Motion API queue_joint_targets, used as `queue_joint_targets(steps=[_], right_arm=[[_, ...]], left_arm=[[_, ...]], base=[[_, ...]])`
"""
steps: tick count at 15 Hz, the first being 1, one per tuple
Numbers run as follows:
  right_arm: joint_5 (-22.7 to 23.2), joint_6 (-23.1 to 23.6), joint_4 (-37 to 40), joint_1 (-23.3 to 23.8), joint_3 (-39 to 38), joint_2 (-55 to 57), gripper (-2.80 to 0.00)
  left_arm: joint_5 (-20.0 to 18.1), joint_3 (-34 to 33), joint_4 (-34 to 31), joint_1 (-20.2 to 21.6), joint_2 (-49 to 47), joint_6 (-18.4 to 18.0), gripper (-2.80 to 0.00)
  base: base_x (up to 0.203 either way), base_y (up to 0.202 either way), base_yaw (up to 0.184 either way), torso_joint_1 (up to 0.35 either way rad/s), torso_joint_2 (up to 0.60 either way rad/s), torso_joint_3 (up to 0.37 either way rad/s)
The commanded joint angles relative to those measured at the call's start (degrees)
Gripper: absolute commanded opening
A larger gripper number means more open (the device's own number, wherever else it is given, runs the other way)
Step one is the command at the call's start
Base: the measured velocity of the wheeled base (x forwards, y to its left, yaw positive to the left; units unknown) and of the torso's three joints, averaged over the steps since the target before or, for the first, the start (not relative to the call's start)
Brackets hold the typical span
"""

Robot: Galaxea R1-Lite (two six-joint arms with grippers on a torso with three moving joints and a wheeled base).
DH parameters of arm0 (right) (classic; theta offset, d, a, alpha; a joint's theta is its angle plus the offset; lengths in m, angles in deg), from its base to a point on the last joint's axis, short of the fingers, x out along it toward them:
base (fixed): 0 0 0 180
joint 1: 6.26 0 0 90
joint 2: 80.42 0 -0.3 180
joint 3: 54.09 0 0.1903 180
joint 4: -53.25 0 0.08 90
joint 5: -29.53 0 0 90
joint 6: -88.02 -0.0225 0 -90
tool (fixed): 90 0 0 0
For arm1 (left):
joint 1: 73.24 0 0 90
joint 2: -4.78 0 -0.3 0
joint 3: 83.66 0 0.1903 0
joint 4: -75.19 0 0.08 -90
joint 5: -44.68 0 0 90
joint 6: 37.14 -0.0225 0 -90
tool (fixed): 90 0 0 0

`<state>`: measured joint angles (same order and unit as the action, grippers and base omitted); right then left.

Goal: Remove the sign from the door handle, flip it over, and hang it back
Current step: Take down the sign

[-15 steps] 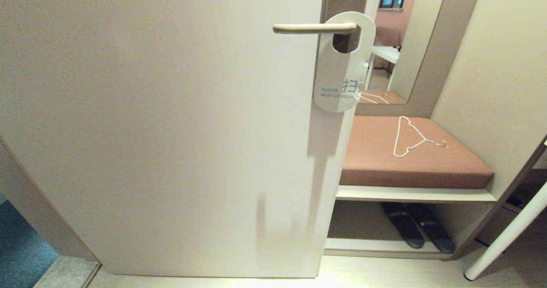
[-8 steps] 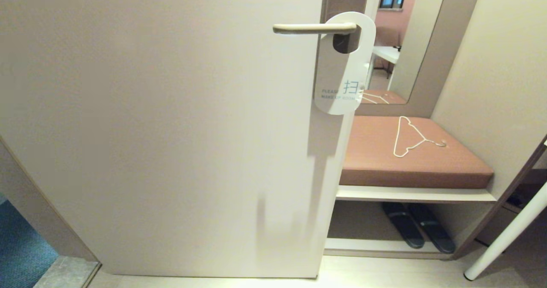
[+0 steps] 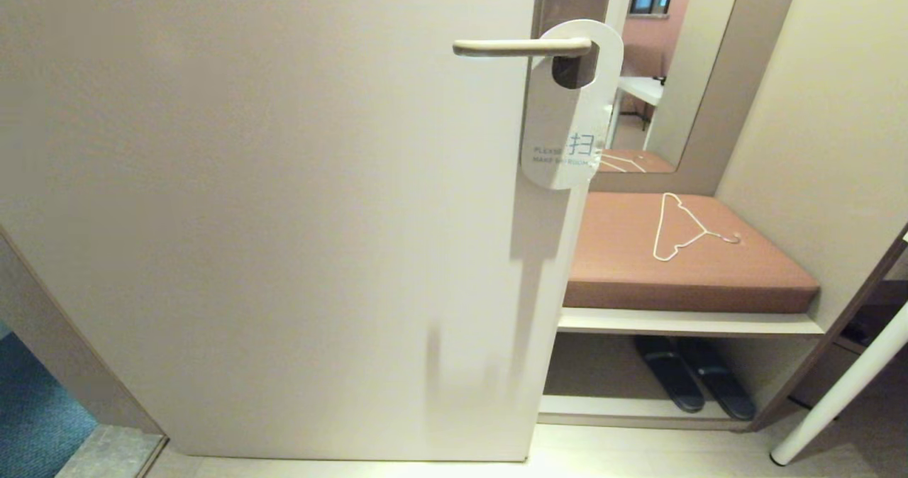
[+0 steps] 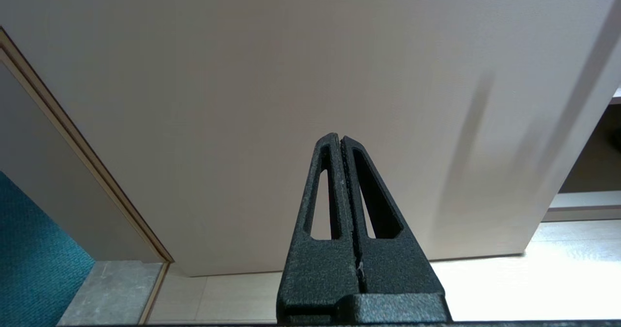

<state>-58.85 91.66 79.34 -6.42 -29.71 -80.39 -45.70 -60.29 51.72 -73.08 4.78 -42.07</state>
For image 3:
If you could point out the brown bench seat cushion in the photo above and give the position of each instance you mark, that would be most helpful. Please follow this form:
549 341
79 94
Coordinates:
709 279

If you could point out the white bench seat board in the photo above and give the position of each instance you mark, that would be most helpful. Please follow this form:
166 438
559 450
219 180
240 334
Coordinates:
674 320

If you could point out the beige room door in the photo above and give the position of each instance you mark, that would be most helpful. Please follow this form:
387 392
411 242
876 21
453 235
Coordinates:
284 215

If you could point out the white table leg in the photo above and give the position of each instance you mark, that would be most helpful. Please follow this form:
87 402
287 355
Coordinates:
837 396

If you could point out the blue and white door hanger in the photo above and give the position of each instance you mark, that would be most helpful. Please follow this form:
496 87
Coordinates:
560 123

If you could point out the white bench base board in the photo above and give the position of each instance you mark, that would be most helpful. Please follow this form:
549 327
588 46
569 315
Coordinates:
638 410

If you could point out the wall mirror brown frame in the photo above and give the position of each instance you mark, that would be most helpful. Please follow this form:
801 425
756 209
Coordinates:
681 52

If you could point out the black slipper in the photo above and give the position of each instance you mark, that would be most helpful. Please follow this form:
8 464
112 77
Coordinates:
727 393
674 382

